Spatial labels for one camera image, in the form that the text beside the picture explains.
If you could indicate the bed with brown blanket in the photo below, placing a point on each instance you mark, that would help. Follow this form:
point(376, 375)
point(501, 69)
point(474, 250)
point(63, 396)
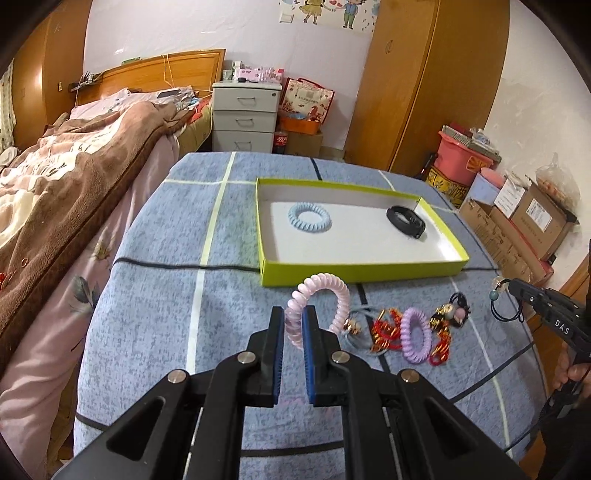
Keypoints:
point(55, 332)

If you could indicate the pale blue box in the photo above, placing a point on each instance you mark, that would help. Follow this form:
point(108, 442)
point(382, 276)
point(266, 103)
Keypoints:
point(485, 187)

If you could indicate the orange plastic basket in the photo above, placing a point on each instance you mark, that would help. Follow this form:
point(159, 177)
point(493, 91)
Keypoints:
point(300, 124)

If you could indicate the clear plastic bag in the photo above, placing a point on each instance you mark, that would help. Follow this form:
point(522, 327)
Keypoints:
point(561, 182)

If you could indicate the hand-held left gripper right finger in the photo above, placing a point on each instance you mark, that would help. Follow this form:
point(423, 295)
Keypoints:
point(308, 369)

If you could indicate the blue plaid tablecloth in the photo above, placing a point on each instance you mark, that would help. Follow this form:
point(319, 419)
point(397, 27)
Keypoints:
point(184, 323)

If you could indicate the white drawer cabinet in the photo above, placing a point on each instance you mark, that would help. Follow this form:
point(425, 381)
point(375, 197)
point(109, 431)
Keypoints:
point(244, 120)

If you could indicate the patterned curtain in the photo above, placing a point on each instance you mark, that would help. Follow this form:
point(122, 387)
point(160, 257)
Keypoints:
point(5, 110)

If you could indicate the power strip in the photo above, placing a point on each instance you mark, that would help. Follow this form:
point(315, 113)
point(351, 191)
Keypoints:
point(85, 83)

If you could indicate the yellow patterned tin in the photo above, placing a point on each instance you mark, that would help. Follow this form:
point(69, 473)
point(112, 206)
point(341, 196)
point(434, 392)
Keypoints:
point(448, 184)

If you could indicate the wooden bed headboard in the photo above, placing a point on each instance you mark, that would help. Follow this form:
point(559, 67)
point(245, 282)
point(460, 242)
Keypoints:
point(138, 69)

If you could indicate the red patterned gift bag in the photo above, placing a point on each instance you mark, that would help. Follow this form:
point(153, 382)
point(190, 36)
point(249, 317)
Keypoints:
point(307, 99)

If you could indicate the cola bottle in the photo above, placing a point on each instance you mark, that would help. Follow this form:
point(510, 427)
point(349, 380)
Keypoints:
point(281, 143)

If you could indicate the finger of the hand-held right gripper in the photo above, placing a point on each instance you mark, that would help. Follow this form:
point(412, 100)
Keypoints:
point(526, 288)

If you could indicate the pink box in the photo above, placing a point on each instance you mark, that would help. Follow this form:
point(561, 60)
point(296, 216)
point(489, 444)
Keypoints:
point(251, 74)

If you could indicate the stack of brown cardboard boxes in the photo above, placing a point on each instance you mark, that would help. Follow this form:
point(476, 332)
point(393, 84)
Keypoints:
point(521, 221)

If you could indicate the cartoon wall poster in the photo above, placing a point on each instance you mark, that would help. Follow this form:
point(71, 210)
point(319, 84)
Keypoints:
point(332, 11)

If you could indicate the pink plastic bin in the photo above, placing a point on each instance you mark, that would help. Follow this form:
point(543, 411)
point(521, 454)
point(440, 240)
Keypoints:
point(457, 154)

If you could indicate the green shallow cardboard box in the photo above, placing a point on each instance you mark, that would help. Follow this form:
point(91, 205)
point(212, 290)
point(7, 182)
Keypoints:
point(351, 235)

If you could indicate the person's right hand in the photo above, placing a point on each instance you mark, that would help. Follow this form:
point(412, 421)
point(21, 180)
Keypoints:
point(571, 374)

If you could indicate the patterned flat boxes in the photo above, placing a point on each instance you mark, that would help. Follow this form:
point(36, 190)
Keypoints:
point(475, 143)

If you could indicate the brown fleece blanket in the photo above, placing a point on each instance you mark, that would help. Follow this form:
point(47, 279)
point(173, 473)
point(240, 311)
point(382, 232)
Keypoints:
point(92, 184)

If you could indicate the narrow wooden wardrobe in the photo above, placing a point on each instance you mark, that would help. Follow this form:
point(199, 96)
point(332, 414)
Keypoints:
point(46, 69)

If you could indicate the black wristband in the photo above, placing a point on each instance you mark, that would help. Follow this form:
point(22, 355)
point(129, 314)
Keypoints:
point(397, 220)

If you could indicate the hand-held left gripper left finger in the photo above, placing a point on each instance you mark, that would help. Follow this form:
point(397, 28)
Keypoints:
point(278, 364)

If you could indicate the large wooden wardrobe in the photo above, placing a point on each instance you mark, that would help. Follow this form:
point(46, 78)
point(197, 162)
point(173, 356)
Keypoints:
point(415, 83)

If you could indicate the small cardboard box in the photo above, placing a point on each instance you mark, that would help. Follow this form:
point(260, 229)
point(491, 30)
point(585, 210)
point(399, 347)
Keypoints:
point(304, 144)

